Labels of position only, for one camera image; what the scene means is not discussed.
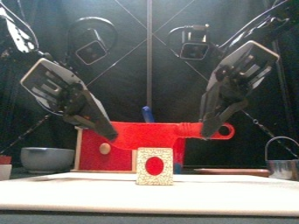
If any red toy knife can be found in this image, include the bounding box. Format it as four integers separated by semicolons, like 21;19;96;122
108;121;236;151

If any red wooden box with knob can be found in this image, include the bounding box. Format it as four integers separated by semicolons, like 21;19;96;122
69;125;187;175

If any grey bowl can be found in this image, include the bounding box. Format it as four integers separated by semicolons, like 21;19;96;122
18;146;76;175

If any brown wooden tray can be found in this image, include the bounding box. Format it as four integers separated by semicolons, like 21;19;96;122
192;167;271;179

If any red and white cup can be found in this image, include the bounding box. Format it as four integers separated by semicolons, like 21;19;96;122
0;155;14;182

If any white cutting board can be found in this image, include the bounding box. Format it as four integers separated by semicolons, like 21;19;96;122
0;171;299;218

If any blue toy handle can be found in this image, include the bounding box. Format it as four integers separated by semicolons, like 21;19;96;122
141;105;156;123

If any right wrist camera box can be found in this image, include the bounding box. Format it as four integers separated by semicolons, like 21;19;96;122
179;24;212;61

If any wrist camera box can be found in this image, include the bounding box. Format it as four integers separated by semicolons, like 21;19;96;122
73;28;109;66
179;24;212;61

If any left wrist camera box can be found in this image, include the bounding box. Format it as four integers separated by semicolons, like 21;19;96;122
73;28;109;66

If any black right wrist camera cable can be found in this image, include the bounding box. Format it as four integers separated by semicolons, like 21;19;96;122
165;25;187;58

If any grey vertical frame pole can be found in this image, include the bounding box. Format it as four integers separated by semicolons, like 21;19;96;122
144;0;155;109

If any metal bucket with handle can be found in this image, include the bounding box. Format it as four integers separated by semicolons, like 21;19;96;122
264;136;299;181

